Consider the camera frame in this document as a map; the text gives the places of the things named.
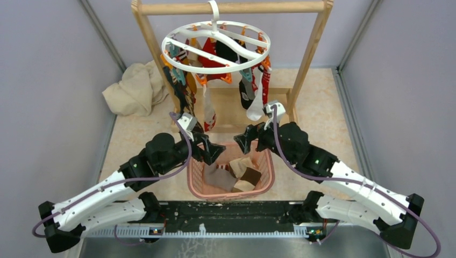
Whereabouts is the wooden hanger rack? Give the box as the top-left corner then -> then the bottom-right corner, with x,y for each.
131,1 -> 333,122

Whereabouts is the pink plastic laundry basket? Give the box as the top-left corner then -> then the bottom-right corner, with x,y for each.
187,141 -> 275,200

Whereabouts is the beige brown sock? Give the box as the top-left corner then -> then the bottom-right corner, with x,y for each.
229,156 -> 261,192

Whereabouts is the purple cable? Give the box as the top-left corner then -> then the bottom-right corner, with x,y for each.
270,104 -> 441,258
31,111 -> 193,247

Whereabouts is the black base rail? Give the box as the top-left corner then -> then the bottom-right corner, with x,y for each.
74,200 -> 397,239

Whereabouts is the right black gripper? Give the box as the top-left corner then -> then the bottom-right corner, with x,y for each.
234,114 -> 297,165

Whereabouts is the beige crumpled cloth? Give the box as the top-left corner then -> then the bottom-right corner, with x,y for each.
102,61 -> 168,117

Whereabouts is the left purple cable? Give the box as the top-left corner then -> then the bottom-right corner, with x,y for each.
31,111 -> 193,247

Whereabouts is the mustard yellow sock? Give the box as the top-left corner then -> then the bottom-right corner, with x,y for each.
185,72 -> 197,104

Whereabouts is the grey sock with striped cuff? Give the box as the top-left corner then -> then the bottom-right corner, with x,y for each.
203,163 -> 237,192

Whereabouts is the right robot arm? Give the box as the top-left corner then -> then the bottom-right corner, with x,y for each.
234,122 -> 424,249

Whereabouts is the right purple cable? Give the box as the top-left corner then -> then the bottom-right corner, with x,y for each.
270,104 -> 441,258

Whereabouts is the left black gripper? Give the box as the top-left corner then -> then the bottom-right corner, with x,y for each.
159,128 -> 226,174

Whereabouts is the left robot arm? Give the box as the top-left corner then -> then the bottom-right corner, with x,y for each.
39,133 -> 226,253

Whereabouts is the grey black sock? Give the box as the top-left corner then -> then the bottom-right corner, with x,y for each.
239,77 -> 255,110

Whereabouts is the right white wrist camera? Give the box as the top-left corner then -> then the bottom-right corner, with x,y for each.
263,101 -> 286,130

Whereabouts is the red patterned sock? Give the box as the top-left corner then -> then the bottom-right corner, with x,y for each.
259,66 -> 270,104

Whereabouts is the white round clip hanger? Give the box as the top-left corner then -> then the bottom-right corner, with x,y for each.
160,1 -> 271,75

